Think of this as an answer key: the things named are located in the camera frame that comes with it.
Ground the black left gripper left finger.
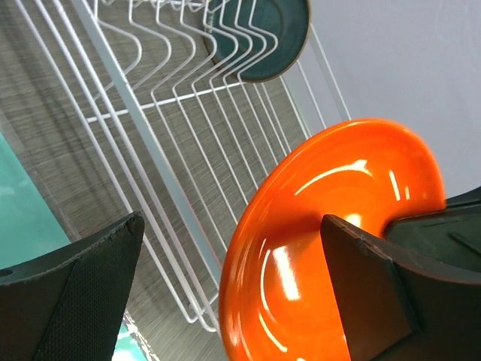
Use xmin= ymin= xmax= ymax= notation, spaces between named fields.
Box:
xmin=1 ymin=211 xmax=144 ymax=360

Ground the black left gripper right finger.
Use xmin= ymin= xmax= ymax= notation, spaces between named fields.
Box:
xmin=320 ymin=190 xmax=480 ymax=360

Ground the orange plate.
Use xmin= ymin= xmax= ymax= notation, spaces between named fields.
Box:
xmin=219 ymin=119 xmax=446 ymax=360

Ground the dark teal plate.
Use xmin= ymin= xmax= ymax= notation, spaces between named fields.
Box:
xmin=204 ymin=1 xmax=311 ymax=83

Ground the white wire dish rack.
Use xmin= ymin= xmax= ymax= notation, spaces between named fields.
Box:
xmin=1 ymin=1 xmax=349 ymax=333

